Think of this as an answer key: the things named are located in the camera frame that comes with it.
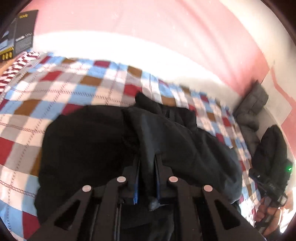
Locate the checkered plaid bed sheet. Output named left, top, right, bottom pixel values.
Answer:
left=1, top=52, right=260, bottom=240

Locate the black puffer jacket with snaps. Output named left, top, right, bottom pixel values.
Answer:
left=252, top=125, right=292, bottom=189

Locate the person's right hand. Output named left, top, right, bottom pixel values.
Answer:
left=254, top=196, right=290, bottom=237

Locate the grey quilted puffer jacket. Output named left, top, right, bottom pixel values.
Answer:
left=233, top=81, right=268, bottom=157

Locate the large black coat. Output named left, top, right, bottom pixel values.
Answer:
left=35, top=93, right=242, bottom=240

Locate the black printed cardboard box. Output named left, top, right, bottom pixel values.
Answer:
left=1, top=9, right=39, bottom=62

